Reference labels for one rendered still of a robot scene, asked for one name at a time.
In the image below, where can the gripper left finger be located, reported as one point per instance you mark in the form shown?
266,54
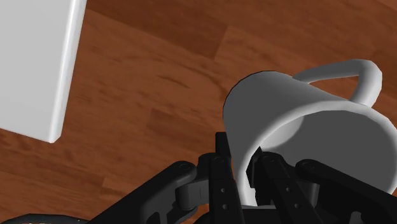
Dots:
220,186

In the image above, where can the dark grey round dish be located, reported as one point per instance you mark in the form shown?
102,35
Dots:
46,218

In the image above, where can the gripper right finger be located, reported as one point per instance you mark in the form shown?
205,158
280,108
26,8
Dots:
328,192

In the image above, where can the white furniture panel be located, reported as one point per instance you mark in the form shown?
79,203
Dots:
31,62

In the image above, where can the white mug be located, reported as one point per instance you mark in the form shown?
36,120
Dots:
279,102

